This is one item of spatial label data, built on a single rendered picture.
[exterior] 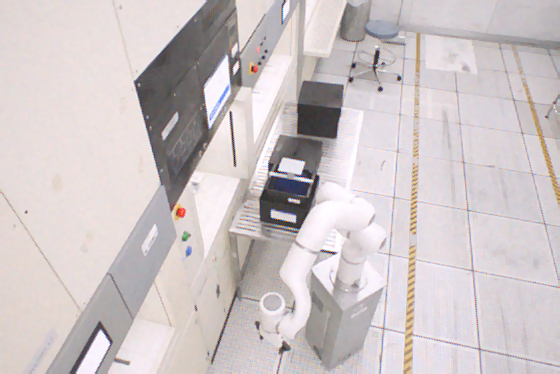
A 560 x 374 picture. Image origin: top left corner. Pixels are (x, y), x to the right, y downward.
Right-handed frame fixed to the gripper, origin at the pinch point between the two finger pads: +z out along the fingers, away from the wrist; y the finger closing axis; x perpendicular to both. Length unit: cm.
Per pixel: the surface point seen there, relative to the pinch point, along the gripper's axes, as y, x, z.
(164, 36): 58, -19, -97
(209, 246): 60, -23, 15
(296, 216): 39, -66, 15
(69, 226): 32, 36, -80
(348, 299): -7, -48, 25
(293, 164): 51, -78, -7
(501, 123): -2, -358, 103
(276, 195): 52, -65, 6
